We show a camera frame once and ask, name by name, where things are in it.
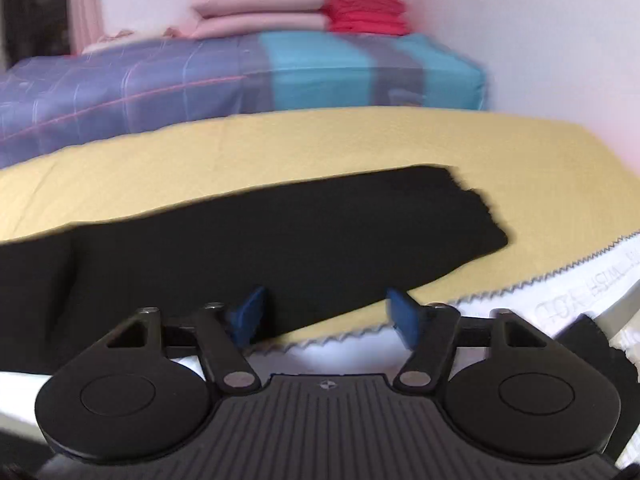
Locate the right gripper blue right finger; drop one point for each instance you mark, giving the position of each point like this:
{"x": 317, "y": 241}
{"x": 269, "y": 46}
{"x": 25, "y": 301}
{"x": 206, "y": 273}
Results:
{"x": 430, "y": 333}

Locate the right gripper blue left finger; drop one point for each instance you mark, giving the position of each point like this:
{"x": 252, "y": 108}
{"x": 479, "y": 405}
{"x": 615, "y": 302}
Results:
{"x": 223, "y": 333}

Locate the yellow quilted bed cover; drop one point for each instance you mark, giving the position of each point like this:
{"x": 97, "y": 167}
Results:
{"x": 559, "y": 194}

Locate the blue plaid folded quilt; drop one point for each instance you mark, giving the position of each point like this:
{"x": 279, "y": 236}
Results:
{"x": 51, "y": 103}

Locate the folded pink satin bedding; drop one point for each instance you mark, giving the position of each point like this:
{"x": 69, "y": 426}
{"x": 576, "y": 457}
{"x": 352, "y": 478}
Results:
{"x": 225, "y": 18}

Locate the folded red cloth stack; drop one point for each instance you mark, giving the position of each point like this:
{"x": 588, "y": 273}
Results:
{"x": 373, "y": 17}

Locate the pink patterned curtain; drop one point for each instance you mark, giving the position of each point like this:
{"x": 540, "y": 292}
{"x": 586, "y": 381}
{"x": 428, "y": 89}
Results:
{"x": 86, "y": 23}

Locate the cream pillow by wall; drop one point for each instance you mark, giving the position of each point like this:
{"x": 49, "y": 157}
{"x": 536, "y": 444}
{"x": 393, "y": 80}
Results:
{"x": 127, "y": 37}

